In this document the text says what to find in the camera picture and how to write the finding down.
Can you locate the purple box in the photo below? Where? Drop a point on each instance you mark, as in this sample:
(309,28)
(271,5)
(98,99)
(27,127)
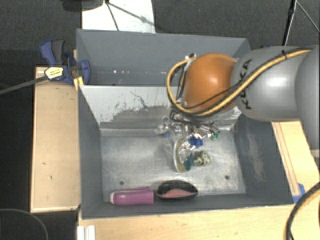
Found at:
(133,197)

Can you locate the speckled green and white lump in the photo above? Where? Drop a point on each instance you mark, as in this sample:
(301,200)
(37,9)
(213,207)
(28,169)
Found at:
(202,158)

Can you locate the grey metal bin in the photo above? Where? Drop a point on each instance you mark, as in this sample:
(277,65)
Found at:
(140,156)

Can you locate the white and green oval thing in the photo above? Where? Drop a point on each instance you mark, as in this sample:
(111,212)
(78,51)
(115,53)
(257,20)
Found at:
(176,159)

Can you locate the black and pink oval thing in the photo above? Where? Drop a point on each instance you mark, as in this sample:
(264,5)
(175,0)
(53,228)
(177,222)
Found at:
(176,191)

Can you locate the pale wood board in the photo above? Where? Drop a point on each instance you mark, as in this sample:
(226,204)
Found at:
(56,144)

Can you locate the clear glass thing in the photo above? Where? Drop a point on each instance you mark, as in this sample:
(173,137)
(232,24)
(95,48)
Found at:
(163,127)

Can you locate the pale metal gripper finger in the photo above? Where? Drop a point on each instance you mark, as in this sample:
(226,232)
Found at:
(183,156)
(190,147)

